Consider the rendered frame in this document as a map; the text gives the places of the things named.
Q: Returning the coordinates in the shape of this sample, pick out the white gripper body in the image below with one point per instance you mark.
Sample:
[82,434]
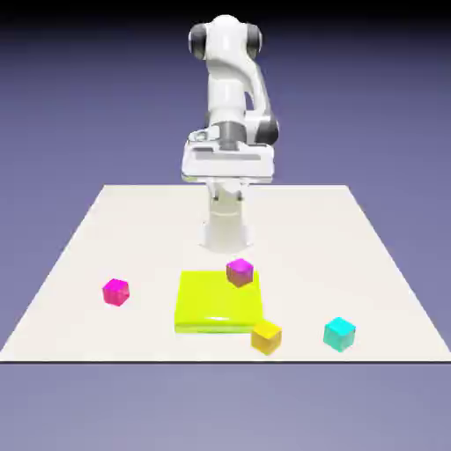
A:
[229,165]

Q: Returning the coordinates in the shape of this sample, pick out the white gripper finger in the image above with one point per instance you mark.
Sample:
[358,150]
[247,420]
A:
[215,192]
[238,192]

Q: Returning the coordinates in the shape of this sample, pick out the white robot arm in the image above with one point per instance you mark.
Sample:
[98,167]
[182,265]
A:
[225,53]

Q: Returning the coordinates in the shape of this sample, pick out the small purple cube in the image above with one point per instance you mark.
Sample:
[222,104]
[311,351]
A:
[239,273]

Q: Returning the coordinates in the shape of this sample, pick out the small magenta cube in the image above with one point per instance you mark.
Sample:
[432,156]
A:
[116,292]

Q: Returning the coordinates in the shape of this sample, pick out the small yellow cube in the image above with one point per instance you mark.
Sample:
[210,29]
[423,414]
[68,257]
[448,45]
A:
[266,337]

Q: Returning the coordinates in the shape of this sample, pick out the small cyan cube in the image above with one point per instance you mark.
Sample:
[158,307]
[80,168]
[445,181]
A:
[339,334]

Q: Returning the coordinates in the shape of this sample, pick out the large lime yellow box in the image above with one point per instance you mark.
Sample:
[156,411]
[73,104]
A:
[211,299]

